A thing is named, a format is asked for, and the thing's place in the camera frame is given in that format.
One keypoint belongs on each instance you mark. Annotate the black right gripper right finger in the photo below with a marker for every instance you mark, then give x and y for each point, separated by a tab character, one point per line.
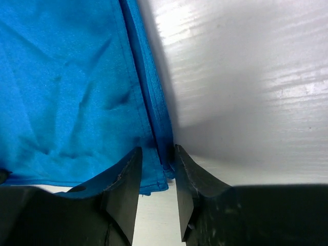
212	212

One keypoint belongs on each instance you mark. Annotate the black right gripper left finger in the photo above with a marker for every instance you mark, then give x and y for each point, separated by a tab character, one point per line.
100	211

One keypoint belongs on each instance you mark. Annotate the blue satin napkin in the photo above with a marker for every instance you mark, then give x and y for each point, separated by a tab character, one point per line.
79	90

